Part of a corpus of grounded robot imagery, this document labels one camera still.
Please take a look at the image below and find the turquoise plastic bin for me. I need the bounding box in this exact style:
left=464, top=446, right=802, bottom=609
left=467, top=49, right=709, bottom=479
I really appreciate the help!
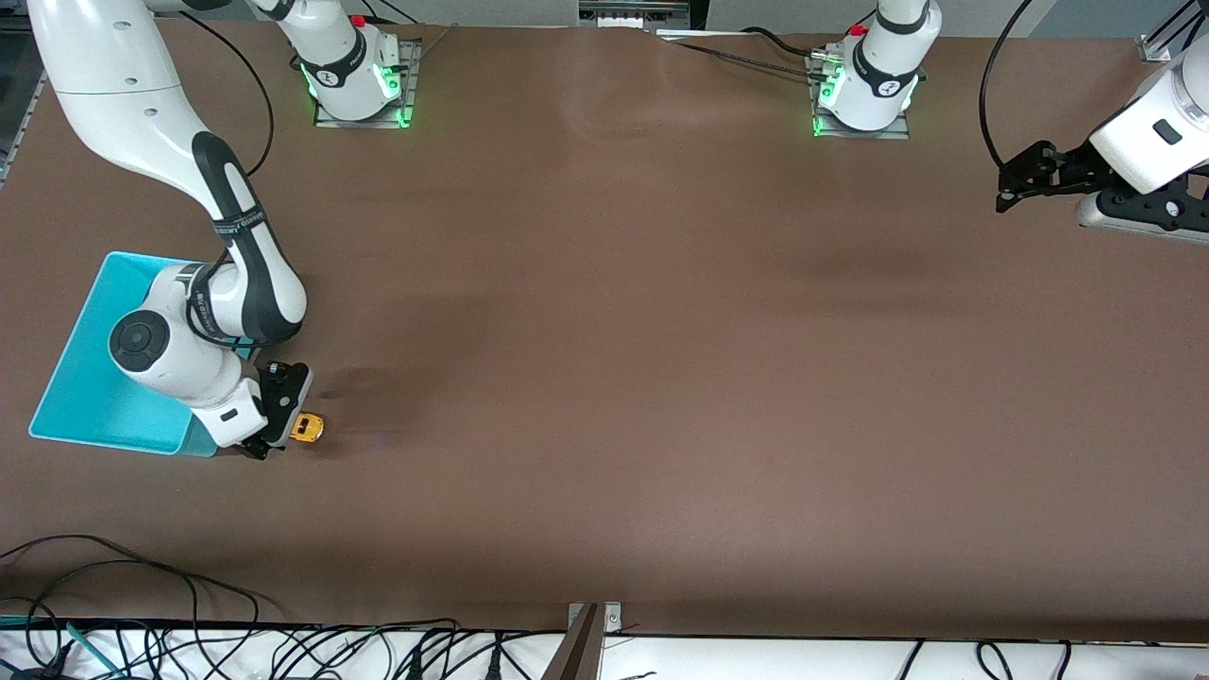
left=28, top=251, right=261, bottom=458

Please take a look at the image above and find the grey metal device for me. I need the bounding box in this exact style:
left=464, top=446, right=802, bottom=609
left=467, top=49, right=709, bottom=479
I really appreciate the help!
left=578, top=0, right=707, bottom=29

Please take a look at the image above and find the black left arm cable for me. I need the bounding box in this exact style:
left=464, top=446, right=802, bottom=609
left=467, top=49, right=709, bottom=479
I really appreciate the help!
left=979, top=0, right=1032, bottom=171

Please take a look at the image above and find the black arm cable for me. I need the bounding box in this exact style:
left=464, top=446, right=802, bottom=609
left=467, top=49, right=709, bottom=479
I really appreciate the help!
left=979, top=0, right=1032, bottom=171
left=175, top=9, right=277, bottom=180

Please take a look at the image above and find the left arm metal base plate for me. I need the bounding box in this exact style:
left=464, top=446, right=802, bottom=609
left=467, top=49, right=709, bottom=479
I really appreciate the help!
left=808, top=52, right=912, bottom=141

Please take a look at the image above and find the looped black floor cable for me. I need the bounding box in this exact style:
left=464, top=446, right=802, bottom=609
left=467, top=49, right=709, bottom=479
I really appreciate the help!
left=24, top=562, right=204, bottom=680

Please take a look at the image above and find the long black floor cable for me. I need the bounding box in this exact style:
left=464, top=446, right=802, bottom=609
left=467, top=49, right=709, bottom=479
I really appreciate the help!
left=0, top=535, right=261, bottom=680

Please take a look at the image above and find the black base power cable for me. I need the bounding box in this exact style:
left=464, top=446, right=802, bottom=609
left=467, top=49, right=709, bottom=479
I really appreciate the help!
left=741, top=26, right=823, bottom=60

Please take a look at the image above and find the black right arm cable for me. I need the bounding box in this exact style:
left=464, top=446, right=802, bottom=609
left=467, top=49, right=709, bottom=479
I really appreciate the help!
left=175, top=9, right=277, bottom=180

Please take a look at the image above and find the thin black rod cable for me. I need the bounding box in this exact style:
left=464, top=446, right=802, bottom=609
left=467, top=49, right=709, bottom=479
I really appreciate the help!
left=675, top=42, right=818, bottom=78

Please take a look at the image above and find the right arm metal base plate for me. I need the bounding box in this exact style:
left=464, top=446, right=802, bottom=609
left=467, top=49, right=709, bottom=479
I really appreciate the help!
left=314, top=38, right=422, bottom=129

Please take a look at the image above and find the dark grey camera pole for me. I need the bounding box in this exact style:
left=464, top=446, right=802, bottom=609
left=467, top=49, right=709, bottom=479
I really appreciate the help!
left=541, top=604, right=602, bottom=680

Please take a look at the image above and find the grey metal clamp bracket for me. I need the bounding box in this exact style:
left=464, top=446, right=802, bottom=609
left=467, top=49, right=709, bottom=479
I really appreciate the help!
left=568, top=602, right=623, bottom=636

